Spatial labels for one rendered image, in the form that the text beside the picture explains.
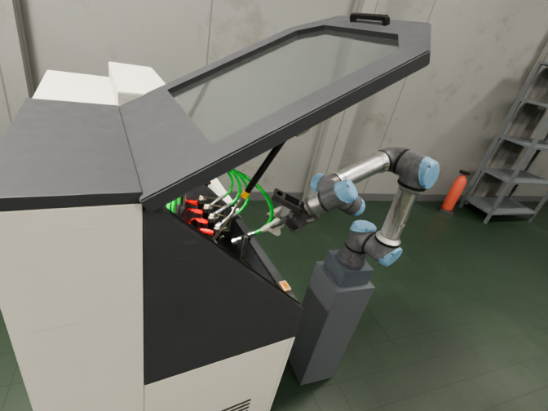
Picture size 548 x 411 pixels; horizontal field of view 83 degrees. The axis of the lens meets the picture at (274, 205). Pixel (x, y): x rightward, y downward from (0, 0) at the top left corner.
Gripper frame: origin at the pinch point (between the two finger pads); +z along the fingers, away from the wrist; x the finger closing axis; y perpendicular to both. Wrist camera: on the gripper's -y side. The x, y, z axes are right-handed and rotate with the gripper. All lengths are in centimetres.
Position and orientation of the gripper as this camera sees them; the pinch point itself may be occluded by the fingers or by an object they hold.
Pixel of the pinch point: (264, 222)
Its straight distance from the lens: 115.5
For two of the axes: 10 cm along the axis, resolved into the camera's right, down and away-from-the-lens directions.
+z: -7.8, 3.7, 5.1
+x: 2.0, -6.3, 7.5
